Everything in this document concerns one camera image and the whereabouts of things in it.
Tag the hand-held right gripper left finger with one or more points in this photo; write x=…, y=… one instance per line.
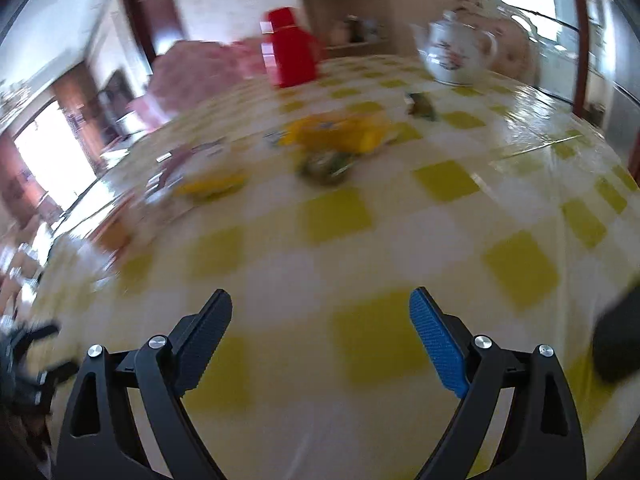
x=205, y=345

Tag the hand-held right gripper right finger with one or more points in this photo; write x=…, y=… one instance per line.
x=435, y=345

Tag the yellow checked tablecloth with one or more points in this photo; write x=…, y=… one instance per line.
x=350, y=270

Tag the small yellow snack packet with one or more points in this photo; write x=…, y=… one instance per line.
x=210, y=185

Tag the dark blurred object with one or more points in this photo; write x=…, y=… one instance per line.
x=620, y=340

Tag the large yellow snack packet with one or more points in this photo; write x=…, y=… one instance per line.
x=335, y=132

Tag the pink chair cover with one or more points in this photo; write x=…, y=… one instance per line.
x=200, y=75

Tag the white floral teapot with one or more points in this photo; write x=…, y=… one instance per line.
x=455, y=50

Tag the red thermos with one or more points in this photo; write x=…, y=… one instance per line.
x=292, y=50

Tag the floral chair cover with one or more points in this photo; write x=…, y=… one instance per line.
x=510, y=40

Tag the wooden corner shelf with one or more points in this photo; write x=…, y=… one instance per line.
x=350, y=20

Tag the dark wooden door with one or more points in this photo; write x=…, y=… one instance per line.
x=152, y=10

